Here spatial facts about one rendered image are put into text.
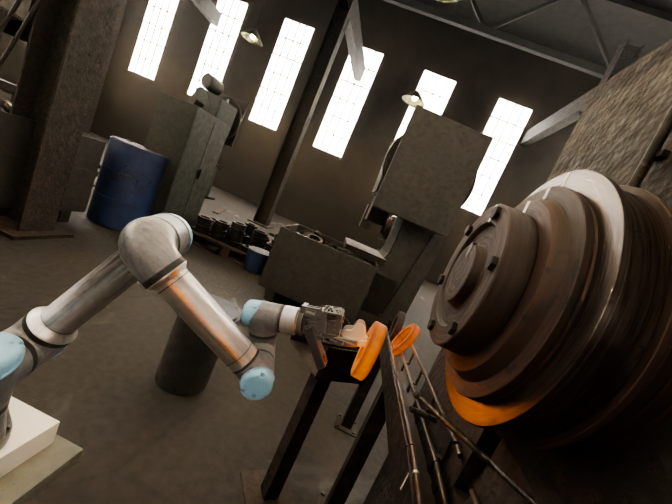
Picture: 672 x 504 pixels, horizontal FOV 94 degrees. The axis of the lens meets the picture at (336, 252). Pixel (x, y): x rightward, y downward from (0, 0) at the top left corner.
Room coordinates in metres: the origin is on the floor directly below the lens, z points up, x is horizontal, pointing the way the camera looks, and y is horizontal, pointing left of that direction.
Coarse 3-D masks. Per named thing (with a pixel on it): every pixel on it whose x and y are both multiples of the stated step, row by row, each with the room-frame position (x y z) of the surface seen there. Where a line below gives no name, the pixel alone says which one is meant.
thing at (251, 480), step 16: (304, 336) 1.20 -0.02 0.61; (304, 352) 1.10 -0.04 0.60; (336, 352) 0.96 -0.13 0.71; (352, 352) 0.99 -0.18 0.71; (336, 368) 0.97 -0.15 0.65; (320, 384) 1.06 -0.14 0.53; (304, 400) 1.07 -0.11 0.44; (320, 400) 1.07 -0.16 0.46; (304, 416) 1.05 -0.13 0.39; (288, 432) 1.07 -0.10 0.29; (304, 432) 1.07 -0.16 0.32; (288, 448) 1.05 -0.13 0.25; (272, 464) 1.08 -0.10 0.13; (288, 464) 1.06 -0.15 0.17; (256, 480) 1.11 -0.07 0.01; (272, 480) 1.05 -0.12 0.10; (288, 480) 1.17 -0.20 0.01; (256, 496) 1.05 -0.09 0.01; (272, 496) 1.06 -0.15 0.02; (288, 496) 1.10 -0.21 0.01
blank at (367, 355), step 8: (376, 328) 0.77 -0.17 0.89; (384, 328) 0.78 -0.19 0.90; (368, 336) 0.82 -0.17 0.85; (376, 336) 0.75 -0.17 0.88; (384, 336) 0.76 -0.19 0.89; (368, 344) 0.73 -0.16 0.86; (376, 344) 0.73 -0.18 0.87; (360, 352) 0.82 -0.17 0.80; (368, 352) 0.72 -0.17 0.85; (376, 352) 0.72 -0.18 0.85; (360, 360) 0.72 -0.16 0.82; (368, 360) 0.72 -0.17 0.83; (352, 368) 0.79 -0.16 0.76; (360, 368) 0.72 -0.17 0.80; (368, 368) 0.72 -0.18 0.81; (360, 376) 0.73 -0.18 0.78
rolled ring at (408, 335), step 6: (414, 324) 1.47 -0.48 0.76; (402, 330) 1.55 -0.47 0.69; (408, 330) 1.51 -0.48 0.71; (414, 330) 1.42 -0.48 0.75; (396, 336) 1.54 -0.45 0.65; (402, 336) 1.53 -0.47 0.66; (408, 336) 1.39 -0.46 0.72; (414, 336) 1.40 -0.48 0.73; (396, 342) 1.51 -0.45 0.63; (402, 342) 1.39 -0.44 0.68; (408, 342) 1.38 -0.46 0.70; (396, 348) 1.39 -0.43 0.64; (402, 348) 1.38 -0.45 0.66; (396, 354) 1.40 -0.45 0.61
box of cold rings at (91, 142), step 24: (0, 120) 2.15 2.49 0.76; (24, 120) 2.28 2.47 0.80; (0, 144) 2.18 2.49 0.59; (24, 144) 2.32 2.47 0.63; (96, 144) 2.86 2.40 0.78; (0, 168) 2.21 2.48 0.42; (72, 168) 2.70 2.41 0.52; (96, 168) 2.92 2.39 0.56; (0, 192) 2.25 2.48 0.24; (72, 192) 2.77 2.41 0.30
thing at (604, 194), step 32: (608, 192) 0.45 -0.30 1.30; (608, 224) 0.42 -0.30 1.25; (640, 224) 0.41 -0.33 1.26; (608, 256) 0.39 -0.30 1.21; (640, 256) 0.38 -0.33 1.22; (608, 288) 0.36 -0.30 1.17; (640, 288) 0.37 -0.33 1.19; (576, 320) 0.38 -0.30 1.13; (608, 320) 0.35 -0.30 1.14; (640, 320) 0.36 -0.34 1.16; (576, 352) 0.35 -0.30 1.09; (608, 352) 0.35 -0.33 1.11; (640, 352) 0.35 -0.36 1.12; (448, 384) 0.62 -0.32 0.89; (544, 384) 0.37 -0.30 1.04; (576, 384) 0.36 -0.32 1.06; (608, 384) 0.36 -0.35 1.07; (480, 416) 0.46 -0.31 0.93; (512, 416) 0.40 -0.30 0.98; (544, 416) 0.39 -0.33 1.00; (576, 416) 0.37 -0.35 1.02
